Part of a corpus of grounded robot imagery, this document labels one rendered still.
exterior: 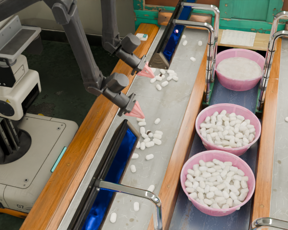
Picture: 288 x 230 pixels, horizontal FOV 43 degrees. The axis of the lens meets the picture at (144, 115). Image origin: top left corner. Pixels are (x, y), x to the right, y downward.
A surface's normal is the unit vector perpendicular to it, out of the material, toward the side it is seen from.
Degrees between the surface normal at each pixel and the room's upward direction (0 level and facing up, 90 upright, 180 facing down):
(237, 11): 90
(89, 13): 90
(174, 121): 0
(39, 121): 0
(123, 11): 90
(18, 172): 0
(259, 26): 90
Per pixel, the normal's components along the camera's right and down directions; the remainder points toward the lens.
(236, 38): -0.06, -0.73
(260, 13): -0.29, 0.67
